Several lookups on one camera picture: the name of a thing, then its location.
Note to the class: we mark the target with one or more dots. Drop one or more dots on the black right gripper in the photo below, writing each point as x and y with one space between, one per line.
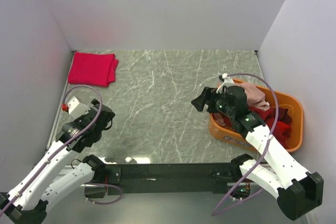
208 96

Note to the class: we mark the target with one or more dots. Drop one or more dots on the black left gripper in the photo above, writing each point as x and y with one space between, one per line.
80 119

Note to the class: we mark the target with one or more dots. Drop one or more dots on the bright red t-shirt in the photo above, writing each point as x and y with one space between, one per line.
93 69

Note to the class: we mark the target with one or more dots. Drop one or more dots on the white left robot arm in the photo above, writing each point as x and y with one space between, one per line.
40 190

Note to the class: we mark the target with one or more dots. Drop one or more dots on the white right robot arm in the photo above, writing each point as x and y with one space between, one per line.
296 190

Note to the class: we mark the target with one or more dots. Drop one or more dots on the beige pink shirt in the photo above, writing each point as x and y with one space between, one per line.
255 97

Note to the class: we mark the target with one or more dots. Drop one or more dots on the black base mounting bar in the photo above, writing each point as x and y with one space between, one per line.
173 178

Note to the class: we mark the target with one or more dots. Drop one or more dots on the orange red garment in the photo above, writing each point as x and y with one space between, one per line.
282 131

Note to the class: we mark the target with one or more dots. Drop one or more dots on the dark red shirt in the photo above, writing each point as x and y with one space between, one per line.
268 116

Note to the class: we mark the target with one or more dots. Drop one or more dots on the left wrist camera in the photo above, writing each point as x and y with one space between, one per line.
75 108

